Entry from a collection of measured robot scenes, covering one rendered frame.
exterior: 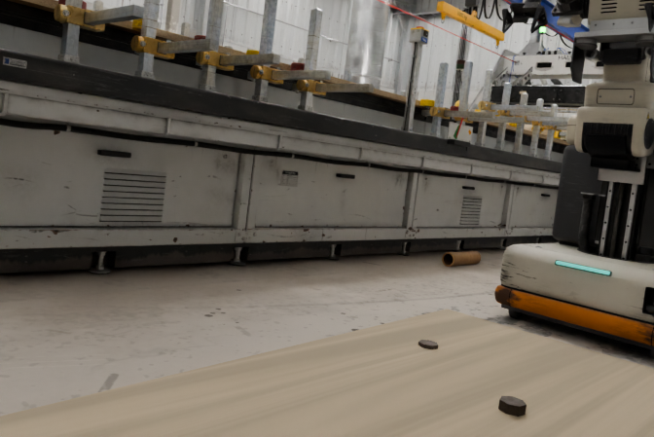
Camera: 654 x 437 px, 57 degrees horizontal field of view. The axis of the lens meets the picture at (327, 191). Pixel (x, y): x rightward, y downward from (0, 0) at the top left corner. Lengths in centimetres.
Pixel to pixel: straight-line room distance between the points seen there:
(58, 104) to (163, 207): 66
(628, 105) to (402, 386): 213
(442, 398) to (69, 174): 211
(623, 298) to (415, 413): 203
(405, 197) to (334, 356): 336
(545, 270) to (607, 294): 22
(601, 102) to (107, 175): 177
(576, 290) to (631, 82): 73
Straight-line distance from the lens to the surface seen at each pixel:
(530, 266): 229
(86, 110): 200
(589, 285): 221
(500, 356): 23
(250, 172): 262
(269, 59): 202
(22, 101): 193
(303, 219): 292
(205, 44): 187
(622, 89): 229
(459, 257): 345
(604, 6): 238
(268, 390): 17
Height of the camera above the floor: 51
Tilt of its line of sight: 3 degrees down
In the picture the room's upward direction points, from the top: 7 degrees clockwise
